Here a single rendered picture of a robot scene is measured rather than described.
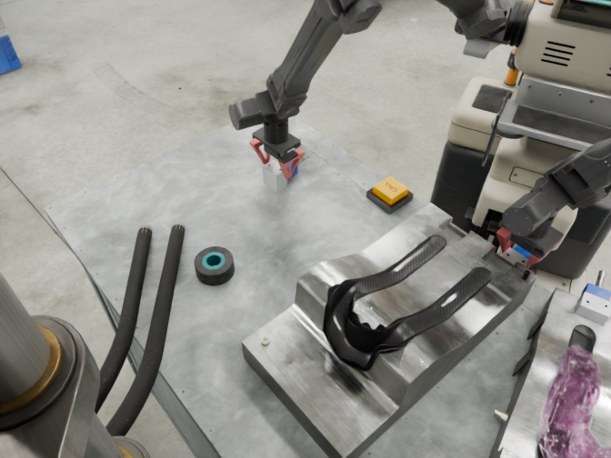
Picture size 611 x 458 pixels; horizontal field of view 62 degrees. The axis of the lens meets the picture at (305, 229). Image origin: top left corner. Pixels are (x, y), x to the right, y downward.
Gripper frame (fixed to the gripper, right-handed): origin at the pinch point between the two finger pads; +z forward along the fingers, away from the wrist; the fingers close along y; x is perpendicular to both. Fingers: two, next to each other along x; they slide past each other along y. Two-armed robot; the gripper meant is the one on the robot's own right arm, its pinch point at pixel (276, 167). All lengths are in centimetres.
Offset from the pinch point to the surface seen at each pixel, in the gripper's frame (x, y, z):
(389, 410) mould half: -30, 57, -1
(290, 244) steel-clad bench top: -12.3, 17.2, 4.8
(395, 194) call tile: 13.9, 25.6, 0.7
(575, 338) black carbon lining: 5, 72, 0
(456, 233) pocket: 10.5, 43.6, -2.0
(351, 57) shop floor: 183, -125, 82
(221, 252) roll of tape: -26.1, 10.7, 1.5
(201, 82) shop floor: 94, -169, 83
